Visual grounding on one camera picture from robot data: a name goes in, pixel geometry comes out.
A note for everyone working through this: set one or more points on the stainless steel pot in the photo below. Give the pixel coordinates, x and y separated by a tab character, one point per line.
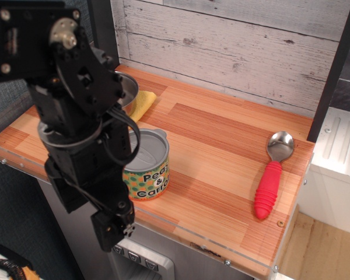
130	89

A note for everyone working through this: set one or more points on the orange black object bottom left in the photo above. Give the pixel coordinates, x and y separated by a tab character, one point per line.
14	266

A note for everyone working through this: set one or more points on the peas and carrots toy can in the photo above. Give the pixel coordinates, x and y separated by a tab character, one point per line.
148	175

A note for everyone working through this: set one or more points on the grey toy fridge cabinet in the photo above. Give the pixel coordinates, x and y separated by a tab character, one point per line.
94	263

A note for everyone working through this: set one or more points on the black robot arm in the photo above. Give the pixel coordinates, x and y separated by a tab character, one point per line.
75	90

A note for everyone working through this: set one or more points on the black upright post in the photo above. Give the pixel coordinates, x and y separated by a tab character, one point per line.
331	82
102	23

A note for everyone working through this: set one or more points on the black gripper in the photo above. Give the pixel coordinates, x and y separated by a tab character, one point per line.
88	167

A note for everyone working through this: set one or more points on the red handled metal spoon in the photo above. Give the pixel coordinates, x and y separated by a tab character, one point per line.
280	147

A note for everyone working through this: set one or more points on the black left upright post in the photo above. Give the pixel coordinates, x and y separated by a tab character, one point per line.
102	23

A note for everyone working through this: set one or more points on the yellow cloth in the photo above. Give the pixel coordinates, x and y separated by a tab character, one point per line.
144	100

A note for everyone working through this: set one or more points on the silver dispenser button panel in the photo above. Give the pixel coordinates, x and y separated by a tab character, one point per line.
131	260

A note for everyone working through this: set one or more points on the black right upright post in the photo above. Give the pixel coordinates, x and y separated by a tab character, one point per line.
331	82

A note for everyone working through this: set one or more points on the white toy sink unit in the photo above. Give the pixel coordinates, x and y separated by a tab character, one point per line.
325	192

